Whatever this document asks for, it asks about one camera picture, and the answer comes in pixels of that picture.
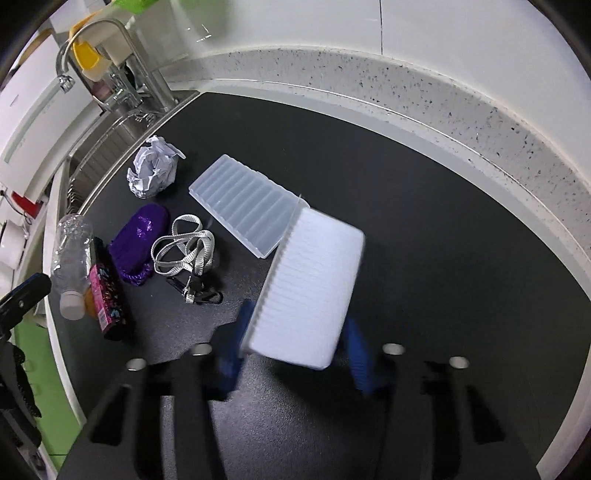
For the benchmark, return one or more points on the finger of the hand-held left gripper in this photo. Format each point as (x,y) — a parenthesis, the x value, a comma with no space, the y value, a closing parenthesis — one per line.
(25,290)

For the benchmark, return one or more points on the chrome mixer faucet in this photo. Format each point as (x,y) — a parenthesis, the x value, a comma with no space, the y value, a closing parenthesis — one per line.
(117,92)

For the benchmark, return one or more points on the white rice cooker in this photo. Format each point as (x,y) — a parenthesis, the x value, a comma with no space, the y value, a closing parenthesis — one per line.
(10,244)

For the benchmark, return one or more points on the yellow plastic holder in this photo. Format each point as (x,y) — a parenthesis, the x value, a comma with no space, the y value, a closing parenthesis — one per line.
(87,54)

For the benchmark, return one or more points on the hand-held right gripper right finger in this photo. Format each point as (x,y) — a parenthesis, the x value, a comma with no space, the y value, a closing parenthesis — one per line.
(361,364)

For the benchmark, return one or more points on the white countertop dishwasher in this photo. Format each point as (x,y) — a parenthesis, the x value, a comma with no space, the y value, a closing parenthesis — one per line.
(27,110)

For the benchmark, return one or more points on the white plastic storage box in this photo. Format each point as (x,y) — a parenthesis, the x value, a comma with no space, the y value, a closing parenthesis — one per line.
(309,286)

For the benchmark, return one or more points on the translucent plastic box lid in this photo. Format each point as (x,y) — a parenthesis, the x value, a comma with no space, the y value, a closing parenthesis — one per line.
(244,203)

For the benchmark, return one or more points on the crumpled white paper ball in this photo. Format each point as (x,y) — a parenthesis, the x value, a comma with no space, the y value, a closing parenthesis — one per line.
(152,168)

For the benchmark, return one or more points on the green mesh bag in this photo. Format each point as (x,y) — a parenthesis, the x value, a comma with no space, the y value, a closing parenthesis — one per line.
(136,4)

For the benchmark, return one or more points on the clear plastic bottle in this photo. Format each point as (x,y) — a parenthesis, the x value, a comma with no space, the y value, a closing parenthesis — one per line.
(69,258)

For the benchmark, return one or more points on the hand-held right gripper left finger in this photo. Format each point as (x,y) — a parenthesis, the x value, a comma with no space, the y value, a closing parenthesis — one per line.
(229,357)

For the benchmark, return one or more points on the purple fabric pouch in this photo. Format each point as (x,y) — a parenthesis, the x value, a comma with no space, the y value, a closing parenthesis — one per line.
(136,240)

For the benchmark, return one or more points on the pink patterned carton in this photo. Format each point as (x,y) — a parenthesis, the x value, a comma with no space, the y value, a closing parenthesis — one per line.
(107,295)

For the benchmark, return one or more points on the stainless steel sink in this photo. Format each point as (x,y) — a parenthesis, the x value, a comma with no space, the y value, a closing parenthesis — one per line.
(99,147)

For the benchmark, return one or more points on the red kettle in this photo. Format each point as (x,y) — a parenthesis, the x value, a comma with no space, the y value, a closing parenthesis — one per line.
(25,203)

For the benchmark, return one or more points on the tall chrome gooseneck faucet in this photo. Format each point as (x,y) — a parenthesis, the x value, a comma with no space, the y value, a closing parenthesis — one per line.
(154,76)

